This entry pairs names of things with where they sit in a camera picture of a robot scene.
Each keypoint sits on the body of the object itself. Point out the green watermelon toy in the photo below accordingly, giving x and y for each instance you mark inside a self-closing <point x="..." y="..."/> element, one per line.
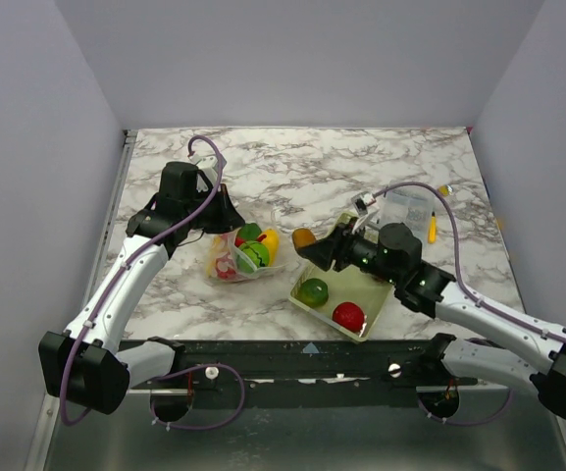
<point x="255" y="255"/>

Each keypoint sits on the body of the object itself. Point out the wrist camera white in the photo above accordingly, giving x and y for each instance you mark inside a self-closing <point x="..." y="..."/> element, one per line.
<point x="363" y="203"/>
<point x="206" y="164"/>

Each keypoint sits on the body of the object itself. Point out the yellow green mango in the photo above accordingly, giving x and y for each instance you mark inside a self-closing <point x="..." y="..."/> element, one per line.
<point x="313" y="293"/>

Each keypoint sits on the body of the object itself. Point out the red apple toy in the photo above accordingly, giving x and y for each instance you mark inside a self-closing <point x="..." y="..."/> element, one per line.
<point x="350" y="316"/>

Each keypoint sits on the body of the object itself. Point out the clear zip top bag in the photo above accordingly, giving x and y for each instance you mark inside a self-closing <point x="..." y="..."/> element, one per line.
<point x="266" y="218"/>

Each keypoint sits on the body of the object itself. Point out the pale green plastic basket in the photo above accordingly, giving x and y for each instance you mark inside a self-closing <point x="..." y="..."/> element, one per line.
<point x="349" y="285"/>

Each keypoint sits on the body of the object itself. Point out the brown pear toy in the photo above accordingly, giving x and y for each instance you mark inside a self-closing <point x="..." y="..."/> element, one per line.
<point x="302" y="237"/>

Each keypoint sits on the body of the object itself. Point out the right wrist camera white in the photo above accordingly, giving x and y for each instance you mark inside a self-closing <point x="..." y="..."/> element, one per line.
<point x="363" y="203"/>

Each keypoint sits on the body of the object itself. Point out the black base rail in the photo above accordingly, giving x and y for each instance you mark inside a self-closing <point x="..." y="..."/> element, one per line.
<point x="219" y="374"/>

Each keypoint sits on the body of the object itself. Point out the small yellow silver clip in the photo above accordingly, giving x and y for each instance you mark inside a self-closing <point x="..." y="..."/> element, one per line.
<point x="446" y="190"/>

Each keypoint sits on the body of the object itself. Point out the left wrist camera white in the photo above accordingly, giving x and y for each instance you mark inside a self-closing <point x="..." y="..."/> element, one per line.
<point x="206" y="164"/>

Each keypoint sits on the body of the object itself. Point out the red bell pepper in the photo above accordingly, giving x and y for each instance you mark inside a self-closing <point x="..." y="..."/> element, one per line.
<point x="227" y="270"/>

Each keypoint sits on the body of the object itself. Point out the green bell pepper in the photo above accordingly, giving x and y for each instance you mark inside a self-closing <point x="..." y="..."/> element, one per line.
<point x="248" y="232"/>

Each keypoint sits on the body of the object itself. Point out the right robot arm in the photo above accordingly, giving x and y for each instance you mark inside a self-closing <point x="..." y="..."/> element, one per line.
<point x="528" y="354"/>

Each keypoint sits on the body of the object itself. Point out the yellow lemon toy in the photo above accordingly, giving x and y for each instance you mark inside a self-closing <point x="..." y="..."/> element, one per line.
<point x="270" y="239"/>

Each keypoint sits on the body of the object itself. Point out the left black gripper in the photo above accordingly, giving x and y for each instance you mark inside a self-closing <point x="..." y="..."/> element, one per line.
<point x="229" y="217"/>

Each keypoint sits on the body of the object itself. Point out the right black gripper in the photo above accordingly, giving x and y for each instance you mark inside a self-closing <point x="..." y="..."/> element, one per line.
<point x="340" y="246"/>

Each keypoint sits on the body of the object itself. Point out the yellow handled cutter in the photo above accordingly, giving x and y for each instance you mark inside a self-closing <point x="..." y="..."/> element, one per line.
<point x="432" y="232"/>

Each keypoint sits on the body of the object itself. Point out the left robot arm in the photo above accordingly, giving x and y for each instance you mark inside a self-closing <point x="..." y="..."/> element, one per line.
<point x="84" y="365"/>

